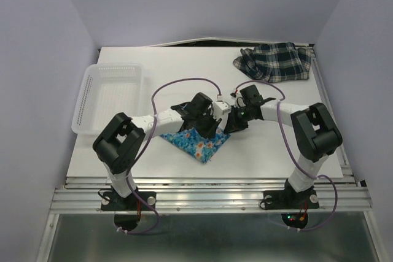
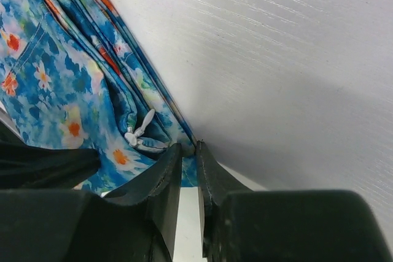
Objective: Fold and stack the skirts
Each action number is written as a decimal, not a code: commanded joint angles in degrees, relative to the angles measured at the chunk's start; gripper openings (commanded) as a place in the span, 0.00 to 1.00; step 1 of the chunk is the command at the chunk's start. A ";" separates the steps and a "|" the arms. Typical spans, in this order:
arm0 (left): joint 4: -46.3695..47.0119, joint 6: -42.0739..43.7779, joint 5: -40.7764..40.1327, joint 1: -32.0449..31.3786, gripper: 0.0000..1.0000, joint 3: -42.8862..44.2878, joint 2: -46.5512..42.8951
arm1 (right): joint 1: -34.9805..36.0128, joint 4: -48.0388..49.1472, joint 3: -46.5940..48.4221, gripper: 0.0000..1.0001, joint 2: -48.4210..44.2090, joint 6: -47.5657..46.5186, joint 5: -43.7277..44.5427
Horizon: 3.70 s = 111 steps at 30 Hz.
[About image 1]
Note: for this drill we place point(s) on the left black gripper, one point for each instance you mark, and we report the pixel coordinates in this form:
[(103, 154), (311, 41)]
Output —
[(210, 132)]

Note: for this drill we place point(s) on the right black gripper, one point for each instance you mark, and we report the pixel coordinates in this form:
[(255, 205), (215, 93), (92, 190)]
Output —
[(232, 124)]

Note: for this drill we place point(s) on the blue floral skirt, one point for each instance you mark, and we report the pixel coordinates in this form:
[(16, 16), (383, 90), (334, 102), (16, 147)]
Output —
[(192, 143)]

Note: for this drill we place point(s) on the navy plaid skirt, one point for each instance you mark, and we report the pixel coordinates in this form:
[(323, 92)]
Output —
[(274, 63)]

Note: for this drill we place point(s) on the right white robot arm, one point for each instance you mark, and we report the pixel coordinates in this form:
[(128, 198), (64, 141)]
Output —
[(316, 134)]

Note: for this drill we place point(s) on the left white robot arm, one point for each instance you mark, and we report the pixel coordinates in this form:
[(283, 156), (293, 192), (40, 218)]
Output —
[(123, 140)]

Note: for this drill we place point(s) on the white plastic basket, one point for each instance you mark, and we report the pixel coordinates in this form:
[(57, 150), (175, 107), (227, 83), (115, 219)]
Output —
[(107, 89)]

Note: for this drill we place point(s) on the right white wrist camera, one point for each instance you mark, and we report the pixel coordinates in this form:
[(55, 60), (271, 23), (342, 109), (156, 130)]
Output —
[(238, 99)]

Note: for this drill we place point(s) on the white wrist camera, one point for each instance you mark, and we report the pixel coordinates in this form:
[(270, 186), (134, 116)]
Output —
[(238, 99), (220, 109)]

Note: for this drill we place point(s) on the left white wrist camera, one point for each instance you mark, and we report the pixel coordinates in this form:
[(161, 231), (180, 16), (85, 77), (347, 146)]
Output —
[(220, 109)]

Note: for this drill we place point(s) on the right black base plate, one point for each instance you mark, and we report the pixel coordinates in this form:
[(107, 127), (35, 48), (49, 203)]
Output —
[(289, 200)]

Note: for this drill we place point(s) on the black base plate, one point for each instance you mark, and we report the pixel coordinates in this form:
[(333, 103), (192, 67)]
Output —
[(147, 203), (289, 200)]

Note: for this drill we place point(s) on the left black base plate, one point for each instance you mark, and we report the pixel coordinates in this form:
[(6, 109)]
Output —
[(147, 203)]

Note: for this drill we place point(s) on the aluminium mounting rail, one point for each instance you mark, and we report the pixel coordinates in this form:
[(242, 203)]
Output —
[(211, 196)]

